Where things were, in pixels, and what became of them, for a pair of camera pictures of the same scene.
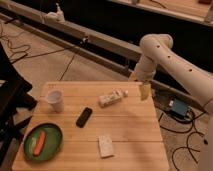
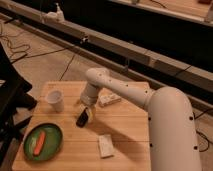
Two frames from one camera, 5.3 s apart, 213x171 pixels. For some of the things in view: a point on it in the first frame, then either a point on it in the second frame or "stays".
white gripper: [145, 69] → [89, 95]
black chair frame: [14, 101] stays
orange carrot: [40, 143] stays
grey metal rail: [104, 50] stays
